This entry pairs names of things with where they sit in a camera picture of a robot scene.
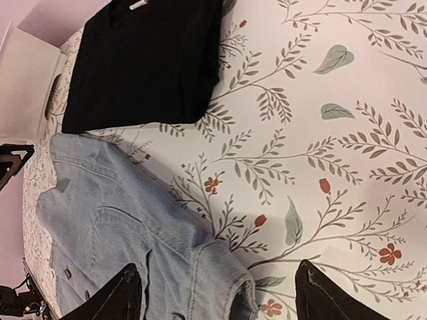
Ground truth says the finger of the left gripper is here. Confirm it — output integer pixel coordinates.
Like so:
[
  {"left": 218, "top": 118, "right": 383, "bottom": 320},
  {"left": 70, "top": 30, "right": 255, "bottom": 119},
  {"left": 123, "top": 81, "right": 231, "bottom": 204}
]
[{"left": 0, "top": 144, "right": 35, "bottom": 190}]

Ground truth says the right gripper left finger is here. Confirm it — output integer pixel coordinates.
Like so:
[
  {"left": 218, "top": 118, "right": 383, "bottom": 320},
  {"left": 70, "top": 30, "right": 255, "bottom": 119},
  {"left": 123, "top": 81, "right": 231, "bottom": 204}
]
[{"left": 61, "top": 263, "right": 142, "bottom": 320}]

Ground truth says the blue denim garment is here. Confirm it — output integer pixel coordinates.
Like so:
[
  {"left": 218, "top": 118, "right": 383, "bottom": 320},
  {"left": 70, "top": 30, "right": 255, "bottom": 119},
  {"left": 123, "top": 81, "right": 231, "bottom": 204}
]
[{"left": 36, "top": 134, "right": 258, "bottom": 319}]

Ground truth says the floral patterned table mat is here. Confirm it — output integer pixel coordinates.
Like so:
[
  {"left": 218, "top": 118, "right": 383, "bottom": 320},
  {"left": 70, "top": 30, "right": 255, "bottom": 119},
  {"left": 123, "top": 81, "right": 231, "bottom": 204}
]
[{"left": 21, "top": 0, "right": 427, "bottom": 320}]

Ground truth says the black t-shirt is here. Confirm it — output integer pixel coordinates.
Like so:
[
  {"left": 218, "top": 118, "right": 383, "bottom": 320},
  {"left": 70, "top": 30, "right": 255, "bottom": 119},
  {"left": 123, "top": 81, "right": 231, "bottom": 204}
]
[{"left": 61, "top": 0, "right": 223, "bottom": 134}]

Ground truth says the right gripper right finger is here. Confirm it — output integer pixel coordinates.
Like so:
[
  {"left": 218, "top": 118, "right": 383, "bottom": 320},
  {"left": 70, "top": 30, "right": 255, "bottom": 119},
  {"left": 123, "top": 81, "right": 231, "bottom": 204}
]
[{"left": 295, "top": 259, "right": 387, "bottom": 320}]

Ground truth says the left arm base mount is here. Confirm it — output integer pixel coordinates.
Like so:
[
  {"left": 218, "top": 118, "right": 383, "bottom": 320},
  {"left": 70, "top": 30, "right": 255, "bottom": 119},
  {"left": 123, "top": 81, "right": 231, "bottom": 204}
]
[{"left": 1, "top": 273, "right": 51, "bottom": 319}]

